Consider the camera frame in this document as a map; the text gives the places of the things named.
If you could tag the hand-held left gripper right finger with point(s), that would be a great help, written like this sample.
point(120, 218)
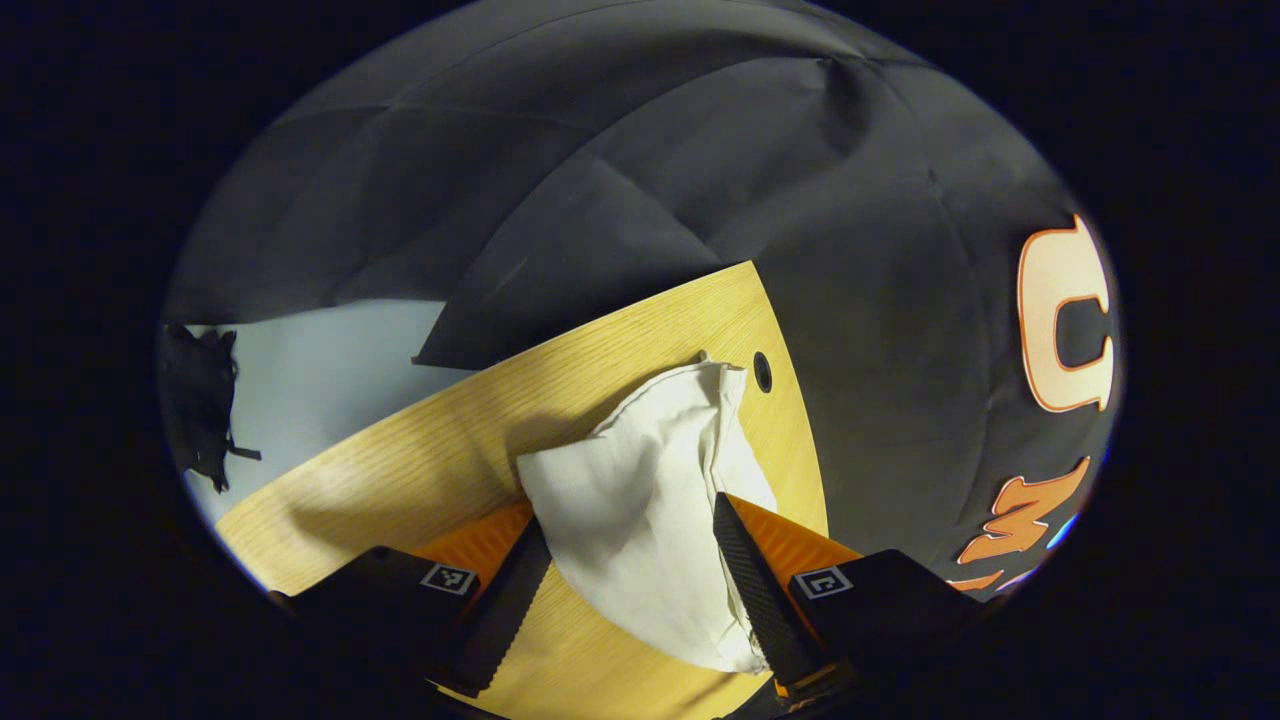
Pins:
point(755, 590)

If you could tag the white jeans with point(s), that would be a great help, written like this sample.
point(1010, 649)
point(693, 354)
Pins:
point(640, 500)

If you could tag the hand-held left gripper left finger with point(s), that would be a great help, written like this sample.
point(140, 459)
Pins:
point(510, 610)

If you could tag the black bag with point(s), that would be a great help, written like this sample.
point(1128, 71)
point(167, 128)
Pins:
point(198, 400)

